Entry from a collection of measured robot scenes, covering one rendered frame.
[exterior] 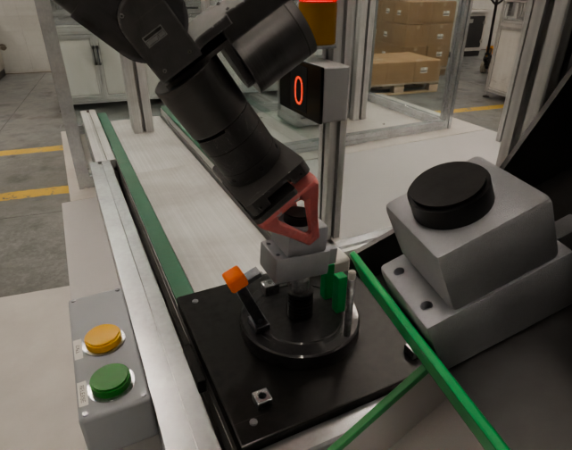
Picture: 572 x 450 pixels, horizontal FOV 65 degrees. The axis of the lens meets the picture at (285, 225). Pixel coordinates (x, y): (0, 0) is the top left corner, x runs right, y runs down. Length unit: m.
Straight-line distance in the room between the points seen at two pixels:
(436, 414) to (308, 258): 0.20
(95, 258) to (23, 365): 0.27
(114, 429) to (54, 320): 0.33
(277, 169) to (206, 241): 0.45
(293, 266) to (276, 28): 0.23
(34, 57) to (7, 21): 0.58
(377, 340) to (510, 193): 0.38
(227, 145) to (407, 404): 0.24
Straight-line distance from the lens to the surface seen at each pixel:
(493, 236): 0.17
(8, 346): 0.80
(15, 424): 0.68
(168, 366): 0.55
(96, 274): 0.90
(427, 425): 0.35
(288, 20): 0.37
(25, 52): 8.64
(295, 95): 0.65
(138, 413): 0.52
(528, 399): 0.20
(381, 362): 0.52
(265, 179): 0.39
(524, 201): 0.18
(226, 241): 0.82
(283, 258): 0.46
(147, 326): 0.59
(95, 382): 0.53
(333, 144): 0.67
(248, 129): 0.38
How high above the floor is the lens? 1.34
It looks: 29 degrees down
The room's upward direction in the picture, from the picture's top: straight up
